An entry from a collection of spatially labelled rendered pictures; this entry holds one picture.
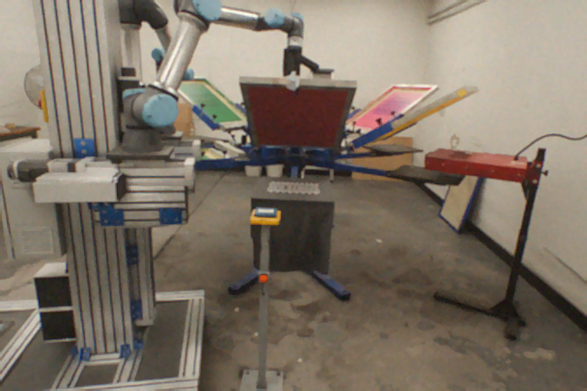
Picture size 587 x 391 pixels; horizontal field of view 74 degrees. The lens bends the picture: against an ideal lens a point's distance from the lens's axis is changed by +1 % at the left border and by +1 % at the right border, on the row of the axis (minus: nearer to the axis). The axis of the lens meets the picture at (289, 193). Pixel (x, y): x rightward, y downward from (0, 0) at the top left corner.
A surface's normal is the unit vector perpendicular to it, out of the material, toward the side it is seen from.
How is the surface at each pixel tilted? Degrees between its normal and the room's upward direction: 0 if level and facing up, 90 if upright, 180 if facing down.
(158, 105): 97
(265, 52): 90
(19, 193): 90
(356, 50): 90
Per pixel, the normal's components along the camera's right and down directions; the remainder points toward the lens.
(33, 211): 0.17, 0.28
